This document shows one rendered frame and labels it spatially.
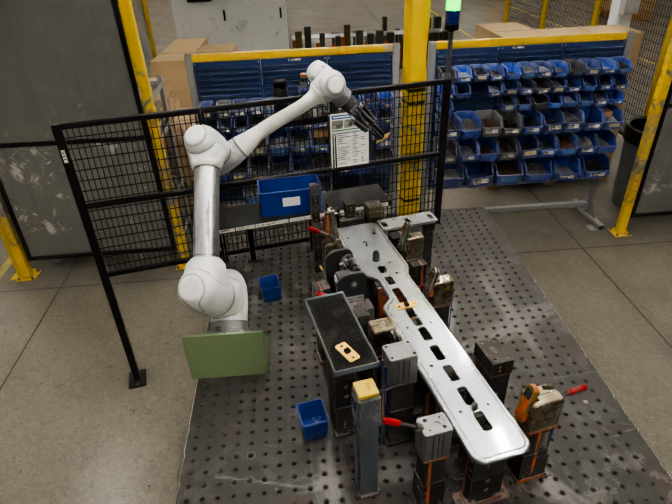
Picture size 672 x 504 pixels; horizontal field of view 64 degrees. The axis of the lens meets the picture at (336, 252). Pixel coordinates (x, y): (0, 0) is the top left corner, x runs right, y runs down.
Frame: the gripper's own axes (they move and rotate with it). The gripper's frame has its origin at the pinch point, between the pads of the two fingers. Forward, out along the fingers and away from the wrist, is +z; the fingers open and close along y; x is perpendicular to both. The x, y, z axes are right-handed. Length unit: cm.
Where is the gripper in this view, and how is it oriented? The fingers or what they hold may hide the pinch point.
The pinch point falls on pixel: (376, 131)
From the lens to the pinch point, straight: 249.5
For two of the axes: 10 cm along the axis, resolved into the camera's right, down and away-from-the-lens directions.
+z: 7.1, 6.0, 3.7
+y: 4.2, -7.8, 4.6
